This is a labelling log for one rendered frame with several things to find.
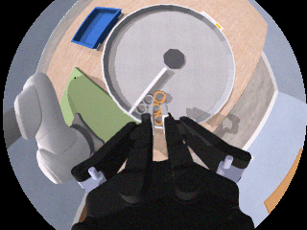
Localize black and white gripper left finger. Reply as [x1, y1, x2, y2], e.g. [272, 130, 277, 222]
[71, 105, 154, 203]

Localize blue crate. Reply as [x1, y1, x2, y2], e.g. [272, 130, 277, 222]
[71, 7, 124, 51]

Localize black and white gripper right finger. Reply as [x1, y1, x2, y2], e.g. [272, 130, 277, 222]
[160, 104, 251, 200]

